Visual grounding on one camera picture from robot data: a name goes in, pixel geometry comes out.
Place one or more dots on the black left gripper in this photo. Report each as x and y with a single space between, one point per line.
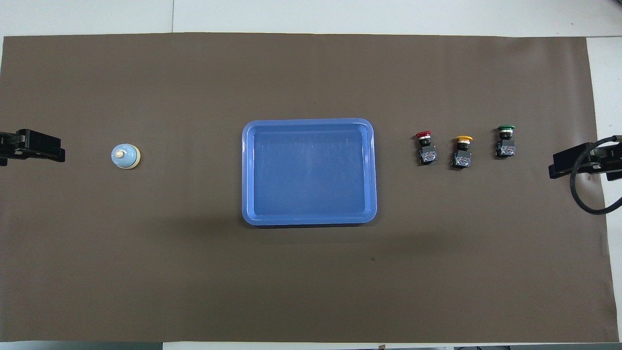
39 140

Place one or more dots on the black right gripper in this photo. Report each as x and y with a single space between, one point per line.
580 155

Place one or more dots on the green push button switch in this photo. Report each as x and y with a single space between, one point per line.
505 142

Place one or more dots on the yellow push button switch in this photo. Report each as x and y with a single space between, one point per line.
462 151

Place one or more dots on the red push button switch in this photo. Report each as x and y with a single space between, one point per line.
425 148

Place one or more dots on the blue desk bell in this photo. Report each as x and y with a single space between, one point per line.
125 156

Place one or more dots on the blue plastic tray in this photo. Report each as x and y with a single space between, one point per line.
309 171

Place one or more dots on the brown table mat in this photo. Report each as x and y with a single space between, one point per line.
311 282

